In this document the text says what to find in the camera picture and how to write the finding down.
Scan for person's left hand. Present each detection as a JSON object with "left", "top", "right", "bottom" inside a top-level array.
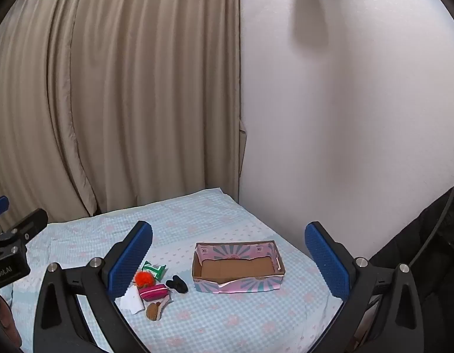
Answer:
[{"left": 0, "top": 294, "right": 21, "bottom": 347}]

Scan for blue checked blanket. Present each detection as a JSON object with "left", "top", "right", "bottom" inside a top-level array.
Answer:
[{"left": 0, "top": 187, "right": 343, "bottom": 353}]

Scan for cardboard box with pink print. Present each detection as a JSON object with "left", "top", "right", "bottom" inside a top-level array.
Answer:
[{"left": 191, "top": 240, "right": 287, "bottom": 295}]

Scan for pink zip pouch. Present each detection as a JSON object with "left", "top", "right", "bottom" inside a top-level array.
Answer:
[{"left": 139, "top": 284, "right": 169, "bottom": 301}]

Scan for orange pompom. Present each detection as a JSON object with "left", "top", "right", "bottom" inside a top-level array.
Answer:
[{"left": 134, "top": 271, "right": 155, "bottom": 288}]

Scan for brown plush toy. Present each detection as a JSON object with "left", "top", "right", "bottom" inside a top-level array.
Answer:
[{"left": 145, "top": 297, "right": 173, "bottom": 322}]

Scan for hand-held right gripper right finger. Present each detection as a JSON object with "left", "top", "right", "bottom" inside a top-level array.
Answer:
[{"left": 304, "top": 222, "right": 425, "bottom": 353}]

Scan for black scrunchie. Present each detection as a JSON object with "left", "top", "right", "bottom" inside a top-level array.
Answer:
[{"left": 166, "top": 276, "right": 189, "bottom": 294}]

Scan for green packet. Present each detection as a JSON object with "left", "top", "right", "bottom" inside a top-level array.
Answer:
[{"left": 142, "top": 260, "right": 166, "bottom": 280}]

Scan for beige curtain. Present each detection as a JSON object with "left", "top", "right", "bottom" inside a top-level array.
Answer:
[{"left": 0, "top": 0, "right": 247, "bottom": 230}]

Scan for white zigzag-edged cloth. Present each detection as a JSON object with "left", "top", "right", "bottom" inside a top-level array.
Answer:
[{"left": 120, "top": 286, "right": 145, "bottom": 315}]

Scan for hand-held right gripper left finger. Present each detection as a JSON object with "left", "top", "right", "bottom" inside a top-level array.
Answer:
[{"left": 33, "top": 221, "right": 154, "bottom": 353}]

